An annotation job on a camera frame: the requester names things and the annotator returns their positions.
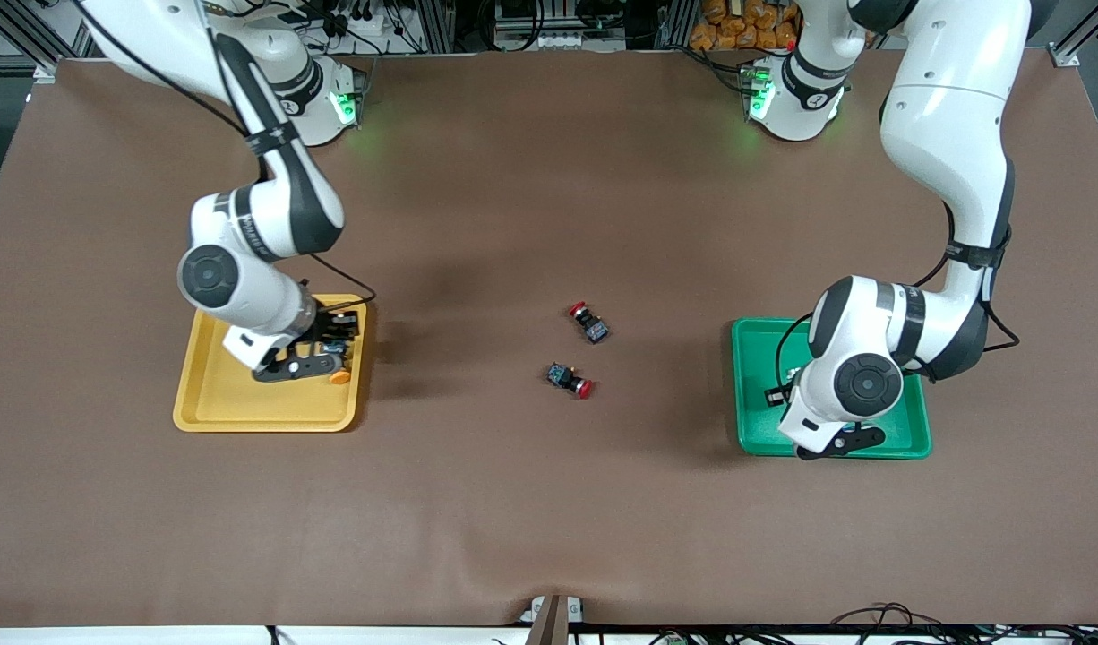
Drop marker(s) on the aluminium frame post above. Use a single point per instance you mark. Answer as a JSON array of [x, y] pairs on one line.
[[1082, 40], [437, 27], [674, 22], [43, 64]]

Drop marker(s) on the green plastic tray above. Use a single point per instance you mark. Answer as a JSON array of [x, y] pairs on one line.
[[755, 430]]

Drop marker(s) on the red push button switch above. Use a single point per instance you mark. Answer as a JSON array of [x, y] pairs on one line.
[[594, 329], [562, 376]]

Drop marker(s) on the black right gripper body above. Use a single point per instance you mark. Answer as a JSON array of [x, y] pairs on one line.
[[331, 328]]

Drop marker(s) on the yellow push button switch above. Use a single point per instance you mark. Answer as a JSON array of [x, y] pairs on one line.
[[338, 377]]

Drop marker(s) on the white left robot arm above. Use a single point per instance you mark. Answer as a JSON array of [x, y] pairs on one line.
[[943, 134]]

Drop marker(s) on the large table mat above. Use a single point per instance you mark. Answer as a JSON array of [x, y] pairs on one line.
[[549, 502]]

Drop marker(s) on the green push button switch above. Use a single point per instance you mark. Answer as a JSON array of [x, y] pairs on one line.
[[791, 374]]

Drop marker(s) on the white power strip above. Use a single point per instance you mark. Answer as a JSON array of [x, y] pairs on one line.
[[361, 31]]

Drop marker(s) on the metal table clamp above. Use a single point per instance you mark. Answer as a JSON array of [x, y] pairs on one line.
[[553, 618]]

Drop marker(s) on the white terminal block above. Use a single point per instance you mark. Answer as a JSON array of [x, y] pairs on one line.
[[567, 40]]

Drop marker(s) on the green terminal connector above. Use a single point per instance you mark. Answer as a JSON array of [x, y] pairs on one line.
[[673, 640]]

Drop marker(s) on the orange snack bag pile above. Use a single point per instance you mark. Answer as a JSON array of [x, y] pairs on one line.
[[737, 27]]

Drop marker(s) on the yellow plastic tray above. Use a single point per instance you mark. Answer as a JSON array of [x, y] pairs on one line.
[[218, 403]]

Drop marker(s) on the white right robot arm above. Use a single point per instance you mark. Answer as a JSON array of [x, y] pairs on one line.
[[244, 296]]

